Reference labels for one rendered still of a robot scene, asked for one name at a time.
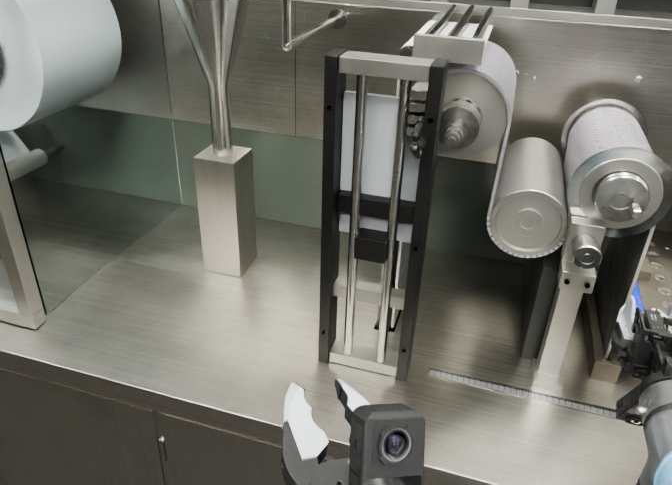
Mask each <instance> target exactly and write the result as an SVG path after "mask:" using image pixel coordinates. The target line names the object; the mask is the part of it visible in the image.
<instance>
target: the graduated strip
mask: <svg viewBox="0 0 672 485"><path fill-rule="evenodd" d="M427 375H428V376H433V377H437V378H441V379H445V380H450V381H454V382H458V383H463V384H467V385H471V386H476V387H480V388H484V389H488V390H493V391H497V392H501V393H506V394H510V395H514V396H518V397H523V398H527V399H531V400H536V401H540V402H544V403H549V404H553V405H557V406H561V407H566V408H570V409H574V410H579V411H583V412H587V413H592V414H596V415H600V416H604V417H609V418H613V419H616V410H615V409H611V408H607V407H602V406H598V405H593V404H589V403H585V402H580V401H576V400H572V399H567V398H563V397H559V396H554V395H550V394H545V393H541V392H537V391H532V390H528V389H524V388H519V387H515V386H511V385H506V384H502V383H497V382H493V381H489V380H484V379H480V378H476V377H471V376H467V375H462V374H458V373H454V372H449V371H445V370H441V369H436V368H432V367H429V370H428V374H427Z"/></svg>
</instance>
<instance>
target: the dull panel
mask: <svg viewBox="0 0 672 485"><path fill-rule="evenodd" d="M173 126H174V135H175V143H176V152H177V161H178V169H179V178H180V187H181V196H182V204H184V205H190V206H195V207H198V202H197V192H196V182H195V172H194V162H193V157H195V156H196V155H197V154H199V153H200V152H202V151H203V150H204V149H206V148H207V147H209V146H210V145H212V144H213V143H212V131H211V124H206V123H198V122H191V121H184V120H177V119H173ZM232 141H233V146H239V147H246V148H252V156H253V178H254V201H255V217H257V218H262V219H268V220H274V221H279V222H285V223H290V224H296V225H302V226H307V227H313V228H318V229H321V211H322V162H323V140H321V139H314V138H306V137H299V136H292V135H285V134H278V133H270V132H263V131H256V130H249V129H242V128H234V127H232ZM495 165H496V164H494V163H487V162H479V161H472V160H465V159H455V158H450V157H443V156H437V160H436V168H435V176H434V184H433V192H432V200H431V207H430V215H429V223H428V231H427V239H426V247H425V248H430V249H436V250H442V251H447V252H453V253H458V254H464V255H470V256H475V257H481V258H486V259H492V260H498V261H503V262H509V263H514V264H520V265H524V264H525V260H526V258H521V257H517V256H513V255H511V254H508V253H506V252H504V251H503V250H501V249H500V248H499V247H498V246H497V245H496V244H495V243H494V242H493V241H492V239H491V237H490V235H489V233H488V230H487V214H488V208H489V202H490V196H491V190H492V184H493V178H494V171H495Z"/></svg>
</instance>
